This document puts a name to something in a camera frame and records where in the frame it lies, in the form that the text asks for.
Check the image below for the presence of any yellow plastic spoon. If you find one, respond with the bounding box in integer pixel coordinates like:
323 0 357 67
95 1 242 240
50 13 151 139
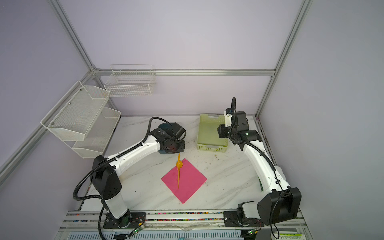
177 160 183 189

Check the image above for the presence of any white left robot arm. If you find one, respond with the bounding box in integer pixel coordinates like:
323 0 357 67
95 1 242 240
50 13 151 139
90 123 187 222

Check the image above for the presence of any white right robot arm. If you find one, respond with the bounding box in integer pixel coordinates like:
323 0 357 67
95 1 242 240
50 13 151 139
218 109 302 226

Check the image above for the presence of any pink paper napkin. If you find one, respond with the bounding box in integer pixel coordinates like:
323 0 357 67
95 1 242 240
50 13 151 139
161 159 207 204

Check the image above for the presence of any light green perforated basket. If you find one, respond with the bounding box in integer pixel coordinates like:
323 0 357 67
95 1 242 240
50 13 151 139
197 114 229 153

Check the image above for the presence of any white mesh lower shelf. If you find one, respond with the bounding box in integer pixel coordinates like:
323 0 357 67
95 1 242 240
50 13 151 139
72 108 121 159

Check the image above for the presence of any white mesh shelf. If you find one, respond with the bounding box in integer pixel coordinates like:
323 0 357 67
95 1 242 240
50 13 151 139
41 81 110 142
72 108 121 159

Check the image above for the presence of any white mesh upper shelf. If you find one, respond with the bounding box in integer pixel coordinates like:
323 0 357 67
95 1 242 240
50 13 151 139
41 81 110 142

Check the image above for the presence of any white wire wall basket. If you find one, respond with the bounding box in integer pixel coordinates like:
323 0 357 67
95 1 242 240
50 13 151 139
104 65 156 97

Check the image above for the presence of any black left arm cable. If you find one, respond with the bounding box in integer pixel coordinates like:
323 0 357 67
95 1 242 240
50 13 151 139
72 116 173 240

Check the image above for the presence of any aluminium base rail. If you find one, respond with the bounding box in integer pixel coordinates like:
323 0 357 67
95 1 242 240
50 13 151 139
53 208 313 240

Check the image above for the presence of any aluminium frame post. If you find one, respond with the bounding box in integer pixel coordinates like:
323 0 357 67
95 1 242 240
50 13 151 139
255 0 313 119

